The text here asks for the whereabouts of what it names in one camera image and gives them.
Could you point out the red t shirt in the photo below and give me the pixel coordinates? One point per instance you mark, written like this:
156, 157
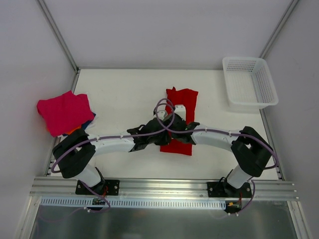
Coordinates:
187, 98

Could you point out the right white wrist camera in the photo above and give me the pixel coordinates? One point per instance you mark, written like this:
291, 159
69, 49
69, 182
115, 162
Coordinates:
180, 110

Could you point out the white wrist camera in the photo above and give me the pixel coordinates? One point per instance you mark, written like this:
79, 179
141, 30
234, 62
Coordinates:
180, 110
161, 114

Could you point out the white plastic basket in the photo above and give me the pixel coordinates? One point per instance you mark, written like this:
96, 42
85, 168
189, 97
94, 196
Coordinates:
249, 84

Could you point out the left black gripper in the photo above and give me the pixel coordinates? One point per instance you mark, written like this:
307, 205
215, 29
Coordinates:
164, 139

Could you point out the aluminium frame post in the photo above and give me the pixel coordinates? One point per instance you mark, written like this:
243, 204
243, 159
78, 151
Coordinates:
57, 34
279, 27

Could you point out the right aluminium frame post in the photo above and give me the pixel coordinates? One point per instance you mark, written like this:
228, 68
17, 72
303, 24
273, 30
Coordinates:
279, 27

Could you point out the aluminium mounting rail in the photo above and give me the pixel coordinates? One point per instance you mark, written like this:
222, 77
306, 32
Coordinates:
265, 190

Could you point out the folded pink t shirt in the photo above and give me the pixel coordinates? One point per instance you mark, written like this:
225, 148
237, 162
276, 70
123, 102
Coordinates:
64, 113

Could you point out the left aluminium frame post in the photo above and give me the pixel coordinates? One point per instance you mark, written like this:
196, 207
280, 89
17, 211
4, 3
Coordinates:
57, 34

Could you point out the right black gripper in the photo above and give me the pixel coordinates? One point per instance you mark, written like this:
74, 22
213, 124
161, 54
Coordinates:
176, 134

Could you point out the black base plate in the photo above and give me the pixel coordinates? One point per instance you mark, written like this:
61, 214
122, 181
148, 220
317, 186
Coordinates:
105, 188
214, 189

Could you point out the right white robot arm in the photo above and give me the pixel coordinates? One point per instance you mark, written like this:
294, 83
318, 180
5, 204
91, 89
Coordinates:
250, 150

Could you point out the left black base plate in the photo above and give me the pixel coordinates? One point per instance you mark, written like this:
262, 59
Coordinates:
105, 188

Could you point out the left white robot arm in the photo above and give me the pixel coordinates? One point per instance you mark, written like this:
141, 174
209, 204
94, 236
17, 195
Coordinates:
74, 153

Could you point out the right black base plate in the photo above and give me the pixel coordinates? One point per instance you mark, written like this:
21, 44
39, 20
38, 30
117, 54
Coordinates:
214, 189

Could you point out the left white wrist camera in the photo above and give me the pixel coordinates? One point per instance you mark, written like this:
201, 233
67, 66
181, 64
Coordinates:
161, 114

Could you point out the white slotted cable duct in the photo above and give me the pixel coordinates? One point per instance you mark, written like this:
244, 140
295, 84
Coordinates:
134, 203

